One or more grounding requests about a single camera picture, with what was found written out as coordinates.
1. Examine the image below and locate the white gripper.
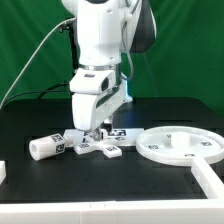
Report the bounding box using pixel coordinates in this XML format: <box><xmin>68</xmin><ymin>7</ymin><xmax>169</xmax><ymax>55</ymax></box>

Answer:
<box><xmin>71</xmin><ymin>78</ymin><xmax>129</xmax><ymax>142</ymax></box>

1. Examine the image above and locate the white round table top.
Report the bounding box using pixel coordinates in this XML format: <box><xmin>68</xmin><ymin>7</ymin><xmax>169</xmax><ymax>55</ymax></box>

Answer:
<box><xmin>136</xmin><ymin>126</ymin><xmax>224</xmax><ymax>166</ymax></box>

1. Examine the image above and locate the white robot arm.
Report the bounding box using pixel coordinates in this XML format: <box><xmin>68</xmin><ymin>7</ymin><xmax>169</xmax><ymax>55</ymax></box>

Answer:
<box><xmin>61</xmin><ymin>0</ymin><xmax>157</xmax><ymax>141</ymax></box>

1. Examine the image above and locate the white marker sheet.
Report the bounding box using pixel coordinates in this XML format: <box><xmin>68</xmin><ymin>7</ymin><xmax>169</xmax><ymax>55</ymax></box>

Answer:
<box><xmin>64</xmin><ymin>128</ymin><xmax>144</xmax><ymax>146</ymax></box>

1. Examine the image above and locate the white block at left edge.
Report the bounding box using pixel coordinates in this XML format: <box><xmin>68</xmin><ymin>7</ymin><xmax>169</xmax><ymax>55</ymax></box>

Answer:
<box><xmin>0</xmin><ymin>161</ymin><xmax>6</xmax><ymax>185</ymax></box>

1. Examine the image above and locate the white L-shaped fence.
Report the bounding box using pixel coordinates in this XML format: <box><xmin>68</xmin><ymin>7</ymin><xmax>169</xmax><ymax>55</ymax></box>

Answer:
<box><xmin>0</xmin><ymin>158</ymin><xmax>224</xmax><ymax>224</ymax></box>

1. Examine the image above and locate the black cable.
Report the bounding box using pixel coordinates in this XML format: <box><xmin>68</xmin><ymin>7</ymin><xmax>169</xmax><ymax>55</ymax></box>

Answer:
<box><xmin>0</xmin><ymin>82</ymin><xmax>76</xmax><ymax>107</ymax></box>

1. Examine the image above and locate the black camera on stand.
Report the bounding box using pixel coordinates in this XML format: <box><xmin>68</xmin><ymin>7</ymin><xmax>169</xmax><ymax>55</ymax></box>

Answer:
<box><xmin>58</xmin><ymin>18</ymin><xmax>79</xmax><ymax>76</ymax></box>

